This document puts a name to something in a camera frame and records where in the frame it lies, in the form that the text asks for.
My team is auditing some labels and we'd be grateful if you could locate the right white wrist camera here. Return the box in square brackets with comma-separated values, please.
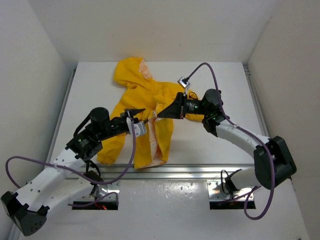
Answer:
[177, 77, 190, 89]

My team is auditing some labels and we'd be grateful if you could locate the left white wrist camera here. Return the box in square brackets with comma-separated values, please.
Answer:
[132, 126, 147, 137]

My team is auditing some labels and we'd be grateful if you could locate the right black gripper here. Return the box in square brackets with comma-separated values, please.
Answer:
[157, 92, 210, 120]

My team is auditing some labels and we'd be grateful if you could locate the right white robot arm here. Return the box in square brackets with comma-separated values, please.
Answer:
[157, 89, 297, 195]

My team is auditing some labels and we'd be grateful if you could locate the aluminium front rail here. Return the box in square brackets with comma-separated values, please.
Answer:
[62, 163, 256, 180]

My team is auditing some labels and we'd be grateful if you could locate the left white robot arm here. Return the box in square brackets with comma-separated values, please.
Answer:
[0, 107, 147, 237]

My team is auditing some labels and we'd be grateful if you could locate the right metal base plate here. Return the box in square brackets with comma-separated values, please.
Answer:
[206, 180, 252, 203]

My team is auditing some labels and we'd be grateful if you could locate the yellow hooded jacket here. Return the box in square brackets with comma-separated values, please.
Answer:
[96, 56, 208, 170]

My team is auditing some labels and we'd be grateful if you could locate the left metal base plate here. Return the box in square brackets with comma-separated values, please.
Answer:
[76, 181, 121, 202]

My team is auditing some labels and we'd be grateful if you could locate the aluminium left side rail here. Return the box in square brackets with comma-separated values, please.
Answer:
[8, 68, 77, 240]

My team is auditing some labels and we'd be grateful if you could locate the aluminium right side rail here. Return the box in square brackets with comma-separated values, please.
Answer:
[243, 63, 291, 180]

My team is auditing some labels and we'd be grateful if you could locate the metal base plate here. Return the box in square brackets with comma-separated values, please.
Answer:
[76, 181, 121, 202]
[206, 180, 252, 203]

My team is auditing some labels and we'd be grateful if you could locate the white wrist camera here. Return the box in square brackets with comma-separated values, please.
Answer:
[177, 77, 190, 89]
[132, 126, 147, 137]

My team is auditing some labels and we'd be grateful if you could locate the aluminium rail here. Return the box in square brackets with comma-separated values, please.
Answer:
[62, 163, 256, 180]
[8, 68, 77, 240]
[243, 63, 291, 180]

